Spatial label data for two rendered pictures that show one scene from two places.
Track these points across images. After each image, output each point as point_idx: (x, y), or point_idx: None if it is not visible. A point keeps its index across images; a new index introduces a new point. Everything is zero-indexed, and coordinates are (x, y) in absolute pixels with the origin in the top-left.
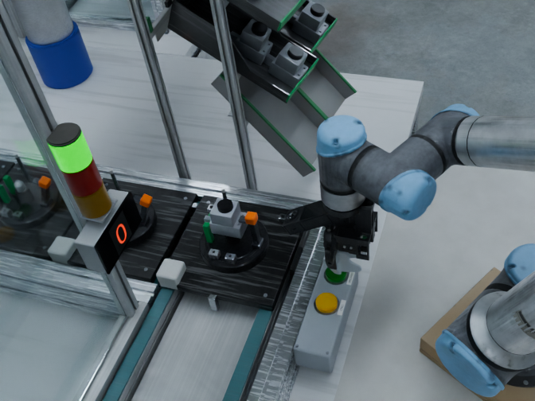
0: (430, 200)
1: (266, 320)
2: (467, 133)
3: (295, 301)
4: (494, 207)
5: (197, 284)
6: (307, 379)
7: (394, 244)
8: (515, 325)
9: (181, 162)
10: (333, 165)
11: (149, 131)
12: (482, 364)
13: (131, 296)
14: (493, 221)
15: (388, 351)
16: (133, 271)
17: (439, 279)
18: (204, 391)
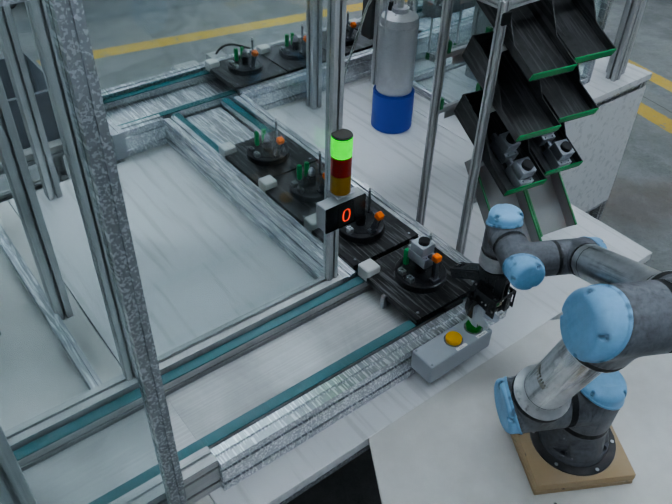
0: (536, 282)
1: (408, 328)
2: (582, 251)
3: (434, 328)
4: (634, 360)
5: (379, 284)
6: (413, 382)
7: (536, 342)
8: (535, 375)
9: (421, 210)
10: (490, 232)
11: (419, 186)
12: (510, 401)
13: (335, 266)
14: (624, 368)
15: (479, 398)
16: (346, 256)
17: None
18: (343, 346)
